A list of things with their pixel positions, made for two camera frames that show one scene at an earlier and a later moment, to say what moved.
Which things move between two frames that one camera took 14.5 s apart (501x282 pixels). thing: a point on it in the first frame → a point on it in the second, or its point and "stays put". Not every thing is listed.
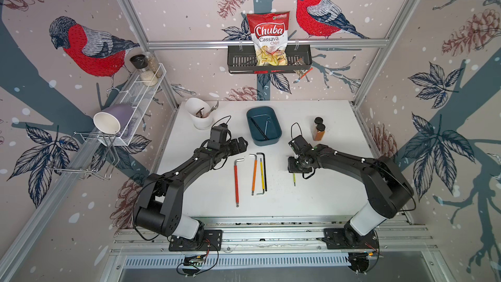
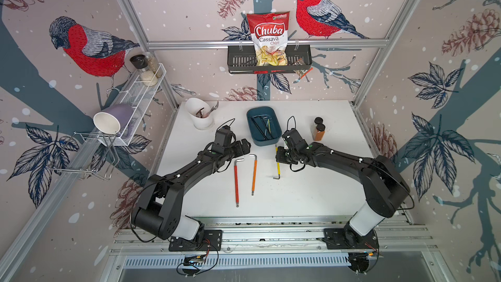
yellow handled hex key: [262, 175] → [278, 166]
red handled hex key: [235, 170] stays put
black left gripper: [236, 149] stays put
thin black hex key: [259, 128] stays put
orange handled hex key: [254, 173] stays put
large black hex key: [265, 171] → [257, 125]
